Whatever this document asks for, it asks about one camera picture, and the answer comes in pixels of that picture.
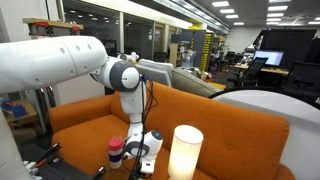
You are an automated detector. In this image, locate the blue plastic object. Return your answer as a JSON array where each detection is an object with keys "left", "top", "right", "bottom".
[{"left": 1, "top": 100, "right": 30, "bottom": 119}]

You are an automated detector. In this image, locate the orange fabric couch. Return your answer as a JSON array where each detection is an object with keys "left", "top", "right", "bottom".
[{"left": 48, "top": 81, "right": 296, "bottom": 180}]

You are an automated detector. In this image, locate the grey fabric sofa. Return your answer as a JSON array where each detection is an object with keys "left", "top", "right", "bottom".
[{"left": 171, "top": 67, "right": 223, "bottom": 98}]

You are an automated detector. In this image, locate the wooden office desk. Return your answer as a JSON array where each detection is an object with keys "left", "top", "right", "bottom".
[{"left": 233, "top": 64, "right": 290, "bottom": 76}]

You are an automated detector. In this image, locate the white round table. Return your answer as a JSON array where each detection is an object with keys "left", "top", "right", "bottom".
[{"left": 209, "top": 85, "right": 320, "bottom": 180}]

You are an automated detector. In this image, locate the black tool with orange tip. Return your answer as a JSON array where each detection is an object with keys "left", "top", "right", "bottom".
[{"left": 32, "top": 142, "right": 63, "bottom": 168}]

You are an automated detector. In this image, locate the black clamp handle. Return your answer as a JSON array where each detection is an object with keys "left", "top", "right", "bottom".
[{"left": 90, "top": 166, "right": 108, "bottom": 180}]

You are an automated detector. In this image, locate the white cup with pink lid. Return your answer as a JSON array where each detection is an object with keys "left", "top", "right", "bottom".
[{"left": 106, "top": 138, "right": 125, "bottom": 170}]

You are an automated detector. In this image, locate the black partition panel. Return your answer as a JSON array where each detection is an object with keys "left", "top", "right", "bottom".
[{"left": 254, "top": 29, "right": 318, "bottom": 71}]

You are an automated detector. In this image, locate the lit computer monitor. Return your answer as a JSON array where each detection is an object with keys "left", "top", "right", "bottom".
[{"left": 253, "top": 49, "right": 285, "bottom": 67}]

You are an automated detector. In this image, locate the white grey chair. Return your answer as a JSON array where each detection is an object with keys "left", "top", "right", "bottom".
[
  {"left": 138, "top": 58, "right": 175, "bottom": 80},
  {"left": 136, "top": 64, "right": 173, "bottom": 88}
]

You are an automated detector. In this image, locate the white grey robot figure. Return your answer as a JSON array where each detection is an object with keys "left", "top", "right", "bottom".
[{"left": 117, "top": 51, "right": 140, "bottom": 65}]

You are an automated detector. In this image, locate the wooden side table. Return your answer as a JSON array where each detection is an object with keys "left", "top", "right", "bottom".
[{"left": 0, "top": 98, "right": 38, "bottom": 128}]

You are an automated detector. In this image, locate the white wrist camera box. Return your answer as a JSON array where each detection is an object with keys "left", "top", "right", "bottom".
[{"left": 139, "top": 160, "right": 157, "bottom": 175}]

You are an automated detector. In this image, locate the yellow storage rack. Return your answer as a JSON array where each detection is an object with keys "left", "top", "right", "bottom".
[{"left": 199, "top": 32, "right": 213, "bottom": 72}]

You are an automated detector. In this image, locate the white glowing table lamp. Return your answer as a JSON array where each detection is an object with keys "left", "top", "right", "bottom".
[{"left": 167, "top": 124, "right": 205, "bottom": 180}]

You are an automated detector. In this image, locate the wooden shelf with black crate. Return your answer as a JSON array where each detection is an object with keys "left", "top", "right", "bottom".
[{"left": 22, "top": 17, "right": 85, "bottom": 41}]

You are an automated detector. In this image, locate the black mesh office chair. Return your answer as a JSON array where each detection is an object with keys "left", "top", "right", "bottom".
[
  {"left": 228, "top": 57, "right": 269, "bottom": 88},
  {"left": 281, "top": 60, "right": 320, "bottom": 98}
]

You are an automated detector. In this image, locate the white metal cabinet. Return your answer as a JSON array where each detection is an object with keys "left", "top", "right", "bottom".
[{"left": 53, "top": 74, "right": 106, "bottom": 107}]

